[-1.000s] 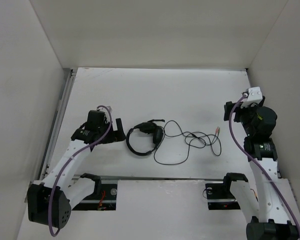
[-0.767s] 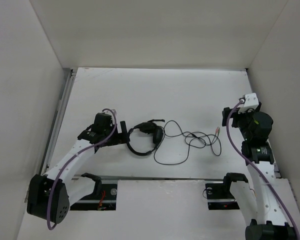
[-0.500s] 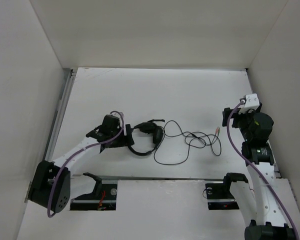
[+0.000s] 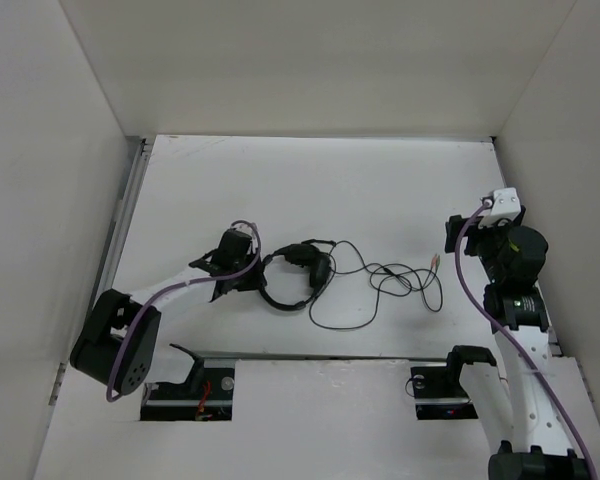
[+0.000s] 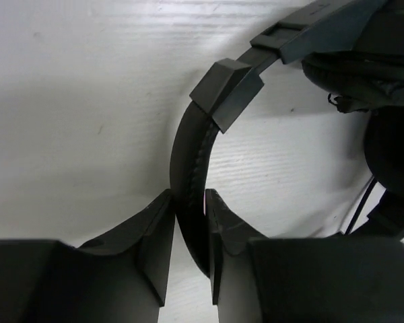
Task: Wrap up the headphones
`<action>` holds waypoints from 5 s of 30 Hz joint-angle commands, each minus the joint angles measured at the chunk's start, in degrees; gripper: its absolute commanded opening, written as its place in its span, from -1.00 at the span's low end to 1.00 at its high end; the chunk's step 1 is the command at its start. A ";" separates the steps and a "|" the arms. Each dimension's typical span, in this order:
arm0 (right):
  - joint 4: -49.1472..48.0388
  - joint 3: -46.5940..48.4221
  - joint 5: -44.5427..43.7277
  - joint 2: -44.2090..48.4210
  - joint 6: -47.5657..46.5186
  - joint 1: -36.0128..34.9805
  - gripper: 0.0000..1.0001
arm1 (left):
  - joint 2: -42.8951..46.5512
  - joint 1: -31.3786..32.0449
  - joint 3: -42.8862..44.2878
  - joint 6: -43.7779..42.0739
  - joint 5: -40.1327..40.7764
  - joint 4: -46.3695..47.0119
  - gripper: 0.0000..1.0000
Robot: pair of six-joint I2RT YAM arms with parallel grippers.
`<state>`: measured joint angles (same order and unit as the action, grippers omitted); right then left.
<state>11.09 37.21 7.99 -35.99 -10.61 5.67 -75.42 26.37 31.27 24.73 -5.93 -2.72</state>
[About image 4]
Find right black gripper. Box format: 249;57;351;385
445;213;521;283

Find black headphones with cable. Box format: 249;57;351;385
258;239;445;333

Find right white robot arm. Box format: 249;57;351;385
443;208;598;479

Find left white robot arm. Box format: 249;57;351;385
70;220;262;403

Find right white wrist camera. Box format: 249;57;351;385
478;188;522;229

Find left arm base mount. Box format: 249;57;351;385
140;358;236;422

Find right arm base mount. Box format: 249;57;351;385
405;364;478;421

